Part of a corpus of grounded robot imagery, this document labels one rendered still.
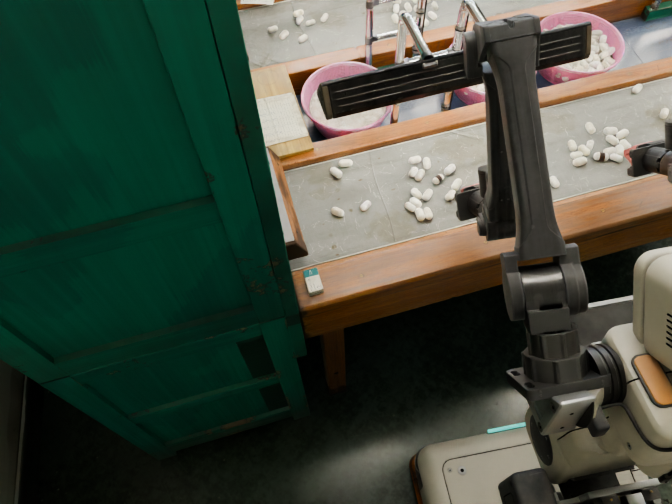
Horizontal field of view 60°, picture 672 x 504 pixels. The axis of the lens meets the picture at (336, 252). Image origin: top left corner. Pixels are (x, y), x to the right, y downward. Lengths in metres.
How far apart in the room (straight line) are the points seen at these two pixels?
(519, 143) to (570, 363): 0.31
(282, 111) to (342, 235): 0.42
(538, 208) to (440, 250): 0.61
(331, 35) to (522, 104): 1.17
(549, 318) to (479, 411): 1.28
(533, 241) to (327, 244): 0.71
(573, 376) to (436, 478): 0.94
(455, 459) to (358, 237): 0.70
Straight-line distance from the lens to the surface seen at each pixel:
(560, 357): 0.86
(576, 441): 1.19
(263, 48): 1.93
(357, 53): 1.85
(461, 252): 1.44
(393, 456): 2.03
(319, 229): 1.48
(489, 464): 1.78
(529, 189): 0.85
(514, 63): 0.87
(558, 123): 1.78
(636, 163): 1.51
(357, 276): 1.38
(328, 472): 2.02
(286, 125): 1.64
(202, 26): 0.66
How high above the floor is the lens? 1.99
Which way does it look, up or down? 60 degrees down
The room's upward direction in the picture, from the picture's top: 3 degrees counter-clockwise
